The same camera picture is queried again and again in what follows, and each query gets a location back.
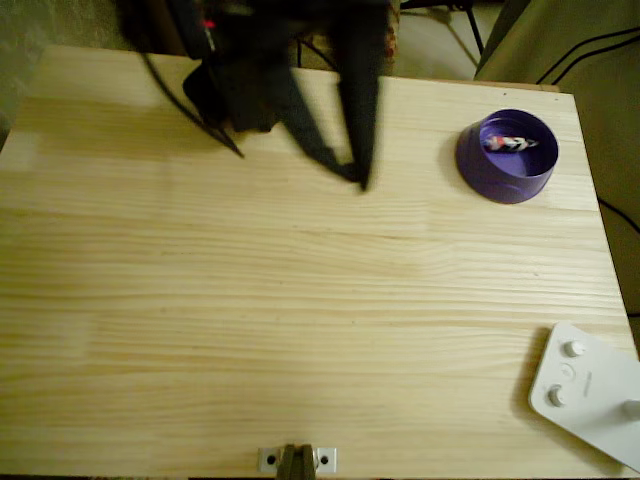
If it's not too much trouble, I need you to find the white candy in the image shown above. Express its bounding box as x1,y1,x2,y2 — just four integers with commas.
481,133,541,155

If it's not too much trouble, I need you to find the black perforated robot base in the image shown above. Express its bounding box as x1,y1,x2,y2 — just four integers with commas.
181,62,282,134

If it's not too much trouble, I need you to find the purple bowl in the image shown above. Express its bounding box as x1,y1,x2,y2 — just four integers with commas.
454,108,560,205

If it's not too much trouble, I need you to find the black stand leg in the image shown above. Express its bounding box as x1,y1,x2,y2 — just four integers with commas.
399,0,485,47

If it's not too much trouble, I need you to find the dark olive clamp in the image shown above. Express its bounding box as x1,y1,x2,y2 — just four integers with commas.
278,443,317,480

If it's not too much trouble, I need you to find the white device with knobs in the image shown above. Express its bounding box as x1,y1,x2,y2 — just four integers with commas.
528,321,640,474

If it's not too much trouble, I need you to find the metal mounting bracket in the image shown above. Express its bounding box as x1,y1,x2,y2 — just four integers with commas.
257,446,338,474

